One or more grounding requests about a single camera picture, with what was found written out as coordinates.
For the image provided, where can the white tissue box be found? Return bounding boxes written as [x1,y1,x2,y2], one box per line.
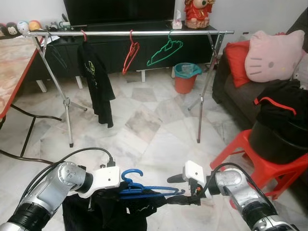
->
[172,11,183,29]

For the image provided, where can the white round plush toy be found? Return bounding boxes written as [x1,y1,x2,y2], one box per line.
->
[17,21,29,33]

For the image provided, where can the black round plush toy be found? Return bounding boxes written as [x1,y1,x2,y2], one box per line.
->
[4,23,20,37]

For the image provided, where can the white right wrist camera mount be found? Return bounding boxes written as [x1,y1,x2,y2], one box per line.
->
[183,160,206,186]

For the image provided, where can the red plastic stool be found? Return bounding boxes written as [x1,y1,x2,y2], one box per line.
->
[210,129,308,200]

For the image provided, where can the silver metal clothes rack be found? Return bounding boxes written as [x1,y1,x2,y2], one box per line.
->
[22,30,235,148]

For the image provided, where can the black low TV cabinet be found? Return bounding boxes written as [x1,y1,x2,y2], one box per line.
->
[24,20,227,82]

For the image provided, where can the red cushion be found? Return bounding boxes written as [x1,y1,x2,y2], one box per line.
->
[225,33,289,88]

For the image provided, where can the black shirt green print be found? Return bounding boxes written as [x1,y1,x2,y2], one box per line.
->
[77,41,116,128]

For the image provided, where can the black garment white logo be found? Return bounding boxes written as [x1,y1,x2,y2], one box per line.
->
[62,190,167,231]

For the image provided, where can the orange round plush toy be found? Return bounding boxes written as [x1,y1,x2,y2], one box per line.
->
[28,20,42,32]

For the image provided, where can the blue plastic clothes hanger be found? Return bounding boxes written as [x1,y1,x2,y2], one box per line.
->
[119,168,186,199]

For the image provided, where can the green plastic clothes hanger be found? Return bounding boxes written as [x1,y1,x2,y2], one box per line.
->
[146,31,184,67]

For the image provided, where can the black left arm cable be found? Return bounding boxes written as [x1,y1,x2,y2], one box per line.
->
[19,147,117,203]

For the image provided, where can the black plastic laundry basket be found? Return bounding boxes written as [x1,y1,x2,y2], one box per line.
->
[248,118,308,164]

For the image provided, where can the dark grey fabric sofa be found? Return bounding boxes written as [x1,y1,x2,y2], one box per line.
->
[212,7,308,135]

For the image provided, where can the pink cat face pillow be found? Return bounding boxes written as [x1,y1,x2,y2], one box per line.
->
[244,30,306,83]

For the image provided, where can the red laughing Buddha statue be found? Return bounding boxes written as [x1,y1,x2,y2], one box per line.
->
[184,0,215,29]

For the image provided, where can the black flat television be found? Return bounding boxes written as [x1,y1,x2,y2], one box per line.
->
[64,0,176,26]

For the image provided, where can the orange bin teal bag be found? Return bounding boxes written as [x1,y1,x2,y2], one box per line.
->
[173,63,203,94]

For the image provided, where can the marble table red edge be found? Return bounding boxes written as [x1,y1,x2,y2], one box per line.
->
[0,35,63,167]

